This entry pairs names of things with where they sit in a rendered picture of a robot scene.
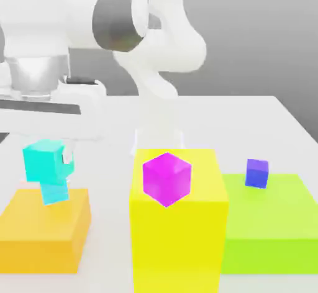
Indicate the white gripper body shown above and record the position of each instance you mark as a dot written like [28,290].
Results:
[49,124]

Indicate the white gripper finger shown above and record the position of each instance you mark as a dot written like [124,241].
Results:
[68,152]

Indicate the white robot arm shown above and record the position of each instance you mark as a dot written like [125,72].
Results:
[171,49]

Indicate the small light cyan cube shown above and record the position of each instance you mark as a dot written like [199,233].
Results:
[55,191]

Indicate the small magenta cube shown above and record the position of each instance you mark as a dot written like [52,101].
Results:
[166,178]

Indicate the small blue cube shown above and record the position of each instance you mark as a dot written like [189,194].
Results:
[257,173]

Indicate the large orange box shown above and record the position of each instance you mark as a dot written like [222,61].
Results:
[42,228]

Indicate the large yellow box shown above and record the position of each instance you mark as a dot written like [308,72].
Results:
[178,238]

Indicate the large green box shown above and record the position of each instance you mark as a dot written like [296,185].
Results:
[270,223]

